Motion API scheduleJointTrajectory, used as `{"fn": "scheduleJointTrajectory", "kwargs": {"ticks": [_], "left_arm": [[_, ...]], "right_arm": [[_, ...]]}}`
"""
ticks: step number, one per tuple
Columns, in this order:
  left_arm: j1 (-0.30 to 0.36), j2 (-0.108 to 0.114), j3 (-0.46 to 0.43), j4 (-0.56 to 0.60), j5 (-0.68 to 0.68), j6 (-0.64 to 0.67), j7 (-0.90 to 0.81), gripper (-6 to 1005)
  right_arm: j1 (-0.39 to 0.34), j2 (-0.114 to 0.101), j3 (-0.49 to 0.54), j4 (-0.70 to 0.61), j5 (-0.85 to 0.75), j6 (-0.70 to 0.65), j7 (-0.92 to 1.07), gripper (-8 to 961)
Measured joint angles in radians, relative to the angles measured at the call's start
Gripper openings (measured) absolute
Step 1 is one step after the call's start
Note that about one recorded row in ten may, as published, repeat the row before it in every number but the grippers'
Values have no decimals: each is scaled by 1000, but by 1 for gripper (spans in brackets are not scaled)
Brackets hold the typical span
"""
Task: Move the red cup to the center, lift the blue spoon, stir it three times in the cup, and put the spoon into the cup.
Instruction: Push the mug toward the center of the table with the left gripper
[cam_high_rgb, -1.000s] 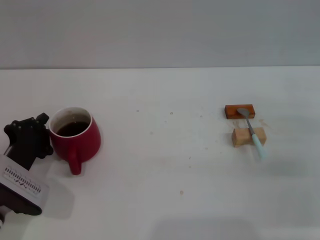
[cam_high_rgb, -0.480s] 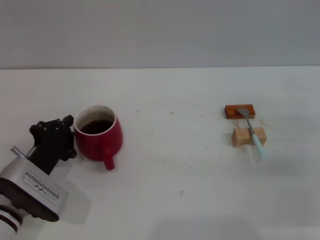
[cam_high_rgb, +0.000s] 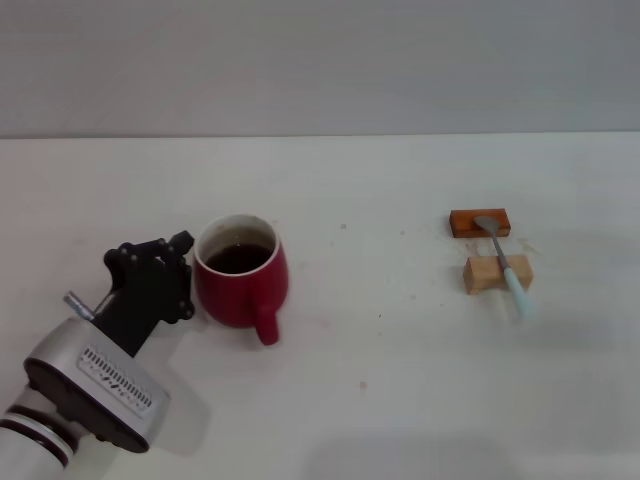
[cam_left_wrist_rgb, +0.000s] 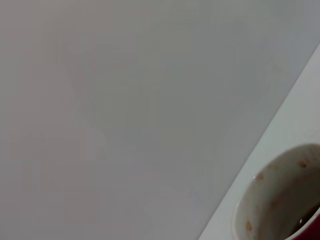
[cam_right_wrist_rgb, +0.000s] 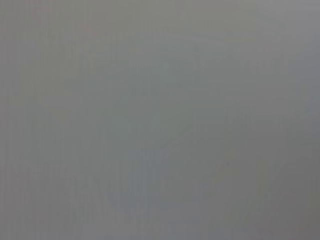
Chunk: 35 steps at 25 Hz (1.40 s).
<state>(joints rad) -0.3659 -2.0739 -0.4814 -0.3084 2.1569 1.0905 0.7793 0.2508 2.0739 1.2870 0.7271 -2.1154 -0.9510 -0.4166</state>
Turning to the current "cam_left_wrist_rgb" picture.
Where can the red ceramic mug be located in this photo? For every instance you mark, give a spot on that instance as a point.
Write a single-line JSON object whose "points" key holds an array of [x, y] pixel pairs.
{"points": [[275, 180]]}

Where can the dark coffee liquid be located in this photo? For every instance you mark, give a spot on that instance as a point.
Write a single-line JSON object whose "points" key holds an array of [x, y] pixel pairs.
{"points": [[308, 217]]}

